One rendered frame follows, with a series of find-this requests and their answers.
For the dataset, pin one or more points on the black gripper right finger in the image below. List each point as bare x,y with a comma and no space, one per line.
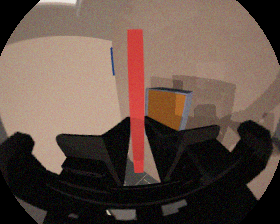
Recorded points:
167,145

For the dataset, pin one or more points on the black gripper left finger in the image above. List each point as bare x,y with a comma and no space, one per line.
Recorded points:
111,147

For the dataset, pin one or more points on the red lid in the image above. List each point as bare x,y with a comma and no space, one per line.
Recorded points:
135,52

